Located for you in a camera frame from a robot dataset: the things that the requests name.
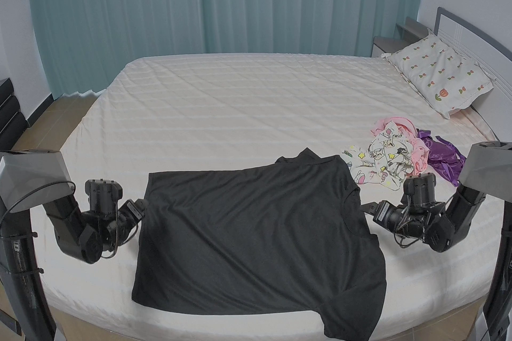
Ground purple garment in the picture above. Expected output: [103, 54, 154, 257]
[416, 128, 468, 187]

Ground white printed pillow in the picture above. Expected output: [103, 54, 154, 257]
[386, 30, 494, 119]

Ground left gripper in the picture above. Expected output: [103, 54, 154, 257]
[120, 199, 149, 231]

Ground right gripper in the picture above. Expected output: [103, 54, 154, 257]
[372, 200, 401, 229]

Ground pink garment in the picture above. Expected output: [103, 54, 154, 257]
[370, 116, 430, 175]

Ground black cable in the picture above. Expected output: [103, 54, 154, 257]
[6, 180, 77, 214]
[394, 229, 425, 249]

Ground black chest of drawers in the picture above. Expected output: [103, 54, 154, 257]
[0, 78, 30, 150]

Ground bed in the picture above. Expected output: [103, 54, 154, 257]
[28, 6, 512, 341]

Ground grey bedside table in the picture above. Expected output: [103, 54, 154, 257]
[372, 17, 430, 58]

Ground white printed garment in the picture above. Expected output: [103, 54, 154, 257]
[342, 121, 414, 191]

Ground black T-shirt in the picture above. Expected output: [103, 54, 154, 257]
[131, 148, 388, 339]

